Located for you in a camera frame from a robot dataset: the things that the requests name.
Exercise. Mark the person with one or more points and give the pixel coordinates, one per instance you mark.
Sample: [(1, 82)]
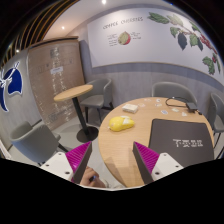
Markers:
[(89, 178)]

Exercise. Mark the small white box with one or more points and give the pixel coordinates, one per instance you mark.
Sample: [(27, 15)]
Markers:
[(130, 108)]

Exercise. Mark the grey armchair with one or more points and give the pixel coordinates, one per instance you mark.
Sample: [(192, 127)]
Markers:
[(173, 90), (216, 113), (100, 93), (33, 141)]

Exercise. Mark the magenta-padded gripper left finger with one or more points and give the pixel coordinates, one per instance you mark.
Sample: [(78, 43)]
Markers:
[(61, 163)]

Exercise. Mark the small printed sticker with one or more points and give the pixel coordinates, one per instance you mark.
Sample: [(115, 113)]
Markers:
[(147, 99), (164, 112), (175, 109), (158, 104), (158, 100), (184, 114), (141, 105)]

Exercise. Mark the dark grey mouse pad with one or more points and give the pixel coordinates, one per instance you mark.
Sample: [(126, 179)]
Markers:
[(180, 133)]

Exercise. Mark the small round wooden table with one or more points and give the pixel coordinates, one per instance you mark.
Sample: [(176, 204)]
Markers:
[(73, 92)]

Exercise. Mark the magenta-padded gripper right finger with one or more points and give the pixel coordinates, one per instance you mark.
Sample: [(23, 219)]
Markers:
[(163, 165)]

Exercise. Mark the round ceiling light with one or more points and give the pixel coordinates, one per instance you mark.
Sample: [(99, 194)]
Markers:
[(62, 27)]

